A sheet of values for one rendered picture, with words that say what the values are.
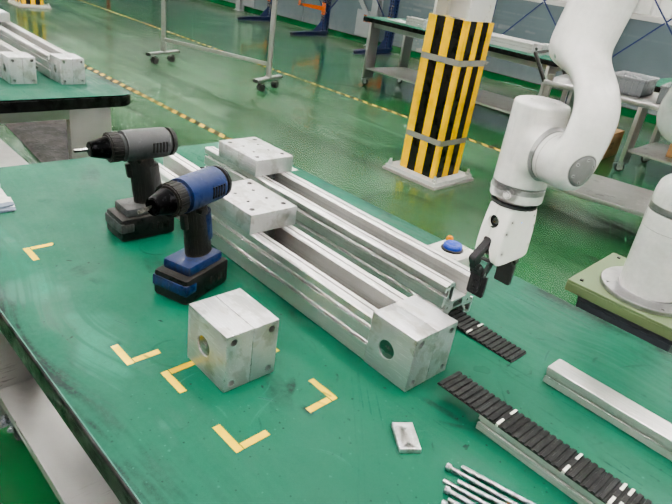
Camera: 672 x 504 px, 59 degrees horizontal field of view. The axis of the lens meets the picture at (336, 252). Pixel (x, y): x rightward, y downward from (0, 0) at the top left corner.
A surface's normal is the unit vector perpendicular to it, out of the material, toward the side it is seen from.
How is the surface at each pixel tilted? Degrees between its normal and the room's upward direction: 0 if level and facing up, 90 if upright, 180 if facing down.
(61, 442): 0
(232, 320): 0
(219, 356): 90
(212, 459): 0
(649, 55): 90
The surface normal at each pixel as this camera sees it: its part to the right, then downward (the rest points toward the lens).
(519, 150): -0.87, 0.14
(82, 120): 0.68, 0.41
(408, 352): -0.73, 0.21
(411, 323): 0.14, -0.89
